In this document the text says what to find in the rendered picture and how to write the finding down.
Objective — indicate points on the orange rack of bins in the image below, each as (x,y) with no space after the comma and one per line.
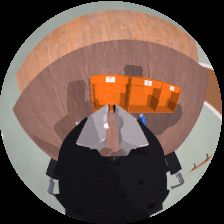
(145,93)

